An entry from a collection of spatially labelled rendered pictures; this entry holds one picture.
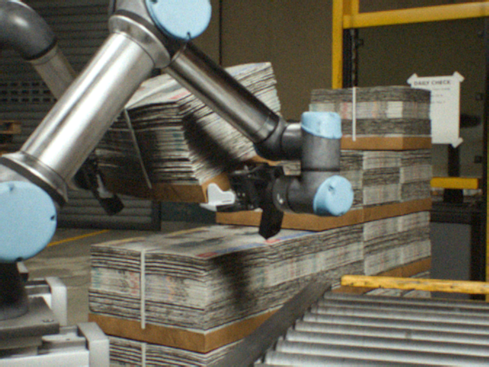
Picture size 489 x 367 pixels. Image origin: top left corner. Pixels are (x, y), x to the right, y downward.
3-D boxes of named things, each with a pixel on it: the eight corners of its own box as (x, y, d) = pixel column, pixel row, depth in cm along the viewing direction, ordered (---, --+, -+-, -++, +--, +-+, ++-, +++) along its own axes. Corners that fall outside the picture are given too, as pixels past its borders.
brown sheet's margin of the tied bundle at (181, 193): (162, 201, 177) (156, 183, 176) (252, 154, 194) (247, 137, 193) (206, 203, 165) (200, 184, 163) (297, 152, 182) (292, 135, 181)
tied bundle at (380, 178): (265, 216, 275) (265, 151, 274) (308, 210, 299) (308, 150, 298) (364, 223, 253) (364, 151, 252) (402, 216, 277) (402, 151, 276)
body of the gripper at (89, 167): (92, 165, 198) (67, 164, 207) (102, 196, 201) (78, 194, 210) (116, 154, 203) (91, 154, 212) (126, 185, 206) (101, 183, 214)
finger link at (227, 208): (220, 198, 166) (257, 193, 162) (223, 206, 166) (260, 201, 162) (212, 207, 162) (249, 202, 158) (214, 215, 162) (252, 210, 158)
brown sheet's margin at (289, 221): (215, 222, 250) (215, 208, 250) (265, 215, 274) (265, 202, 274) (319, 230, 228) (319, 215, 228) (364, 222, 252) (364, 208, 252)
